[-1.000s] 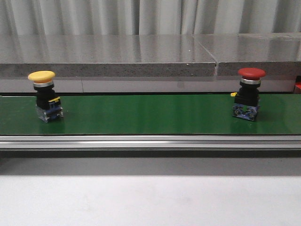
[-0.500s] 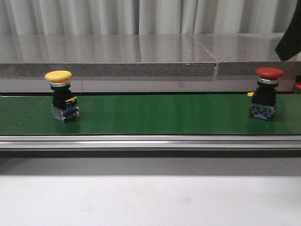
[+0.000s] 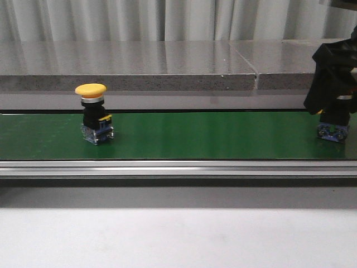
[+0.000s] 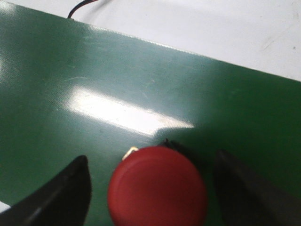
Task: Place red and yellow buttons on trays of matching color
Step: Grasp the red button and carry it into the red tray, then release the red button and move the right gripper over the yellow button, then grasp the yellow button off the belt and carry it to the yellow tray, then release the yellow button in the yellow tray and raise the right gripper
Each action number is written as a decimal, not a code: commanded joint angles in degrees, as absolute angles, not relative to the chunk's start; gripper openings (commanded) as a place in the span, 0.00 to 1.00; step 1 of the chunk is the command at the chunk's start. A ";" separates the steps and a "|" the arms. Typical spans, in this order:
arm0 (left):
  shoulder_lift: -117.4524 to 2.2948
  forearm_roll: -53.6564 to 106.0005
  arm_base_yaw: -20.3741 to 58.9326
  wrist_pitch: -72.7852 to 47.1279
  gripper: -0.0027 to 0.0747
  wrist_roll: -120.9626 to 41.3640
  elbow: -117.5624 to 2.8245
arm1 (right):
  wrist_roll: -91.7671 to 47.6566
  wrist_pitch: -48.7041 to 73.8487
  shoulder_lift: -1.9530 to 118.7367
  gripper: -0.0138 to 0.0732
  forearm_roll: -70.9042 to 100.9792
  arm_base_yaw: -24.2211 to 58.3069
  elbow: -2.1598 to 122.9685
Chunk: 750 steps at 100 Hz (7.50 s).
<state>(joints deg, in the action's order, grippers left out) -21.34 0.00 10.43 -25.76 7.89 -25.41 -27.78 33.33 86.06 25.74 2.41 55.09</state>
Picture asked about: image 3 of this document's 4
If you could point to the white pleated curtain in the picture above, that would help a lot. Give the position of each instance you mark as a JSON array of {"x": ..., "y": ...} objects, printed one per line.
[{"x": 172, "y": 20}]

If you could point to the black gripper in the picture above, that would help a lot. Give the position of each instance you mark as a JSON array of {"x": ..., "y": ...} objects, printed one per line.
[{"x": 348, "y": 5}]

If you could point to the aluminium conveyor side rail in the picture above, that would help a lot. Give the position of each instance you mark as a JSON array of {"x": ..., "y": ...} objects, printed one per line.
[{"x": 181, "y": 168}]

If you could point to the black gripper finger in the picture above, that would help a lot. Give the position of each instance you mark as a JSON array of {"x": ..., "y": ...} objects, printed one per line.
[{"x": 323, "y": 88}]

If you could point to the white cabinet front panel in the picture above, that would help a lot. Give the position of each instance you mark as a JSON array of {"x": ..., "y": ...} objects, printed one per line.
[{"x": 69, "y": 102}]

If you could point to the grey stone countertop slab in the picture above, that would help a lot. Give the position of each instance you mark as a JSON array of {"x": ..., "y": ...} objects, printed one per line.
[{"x": 124, "y": 66}]

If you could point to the green conveyor belt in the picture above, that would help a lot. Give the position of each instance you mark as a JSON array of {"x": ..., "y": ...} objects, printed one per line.
[{"x": 192, "y": 135}]

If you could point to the grey stone slab right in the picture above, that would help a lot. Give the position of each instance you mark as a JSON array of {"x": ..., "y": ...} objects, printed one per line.
[{"x": 281, "y": 64}]

